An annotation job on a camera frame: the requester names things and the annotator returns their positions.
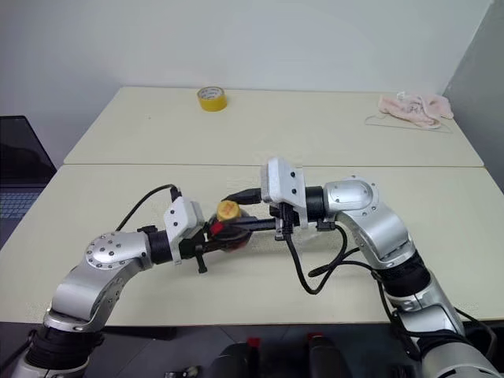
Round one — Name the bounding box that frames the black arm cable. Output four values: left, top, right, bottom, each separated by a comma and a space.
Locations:
283, 220, 398, 328
113, 183, 183, 233

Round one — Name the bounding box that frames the small black white object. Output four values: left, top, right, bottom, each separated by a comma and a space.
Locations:
165, 365, 202, 378

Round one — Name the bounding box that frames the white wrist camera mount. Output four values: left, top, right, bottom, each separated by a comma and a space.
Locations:
260, 157, 308, 230
163, 196, 205, 265

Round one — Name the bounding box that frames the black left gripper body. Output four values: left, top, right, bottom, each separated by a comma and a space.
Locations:
179, 227, 209, 261

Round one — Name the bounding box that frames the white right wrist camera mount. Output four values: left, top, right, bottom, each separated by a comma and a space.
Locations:
260, 157, 308, 230

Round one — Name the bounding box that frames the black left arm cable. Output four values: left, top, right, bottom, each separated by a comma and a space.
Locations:
113, 183, 183, 233

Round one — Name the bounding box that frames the dark laptop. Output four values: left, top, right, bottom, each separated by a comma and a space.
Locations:
0, 115, 58, 253

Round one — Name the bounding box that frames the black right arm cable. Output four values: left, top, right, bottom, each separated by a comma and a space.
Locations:
283, 220, 398, 328

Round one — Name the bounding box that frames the yellow tape roll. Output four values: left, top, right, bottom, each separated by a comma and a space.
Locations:
196, 86, 229, 113

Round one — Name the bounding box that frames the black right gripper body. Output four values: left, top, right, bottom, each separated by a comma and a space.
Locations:
270, 202, 302, 242

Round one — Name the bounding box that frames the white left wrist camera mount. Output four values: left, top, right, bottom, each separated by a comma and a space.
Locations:
163, 196, 205, 265

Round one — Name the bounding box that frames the pink cloth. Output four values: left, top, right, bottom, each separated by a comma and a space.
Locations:
377, 91, 454, 130

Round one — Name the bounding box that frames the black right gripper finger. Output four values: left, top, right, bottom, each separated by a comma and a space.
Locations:
232, 217, 279, 232
222, 189, 261, 205

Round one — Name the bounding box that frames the dark drink bottle red label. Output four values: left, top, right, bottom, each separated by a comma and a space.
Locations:
206, 199, 255, 252

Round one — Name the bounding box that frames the dark rounded shape red mark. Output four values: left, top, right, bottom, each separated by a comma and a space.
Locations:
208, 337, 261, 378
306, 332, 347, 378

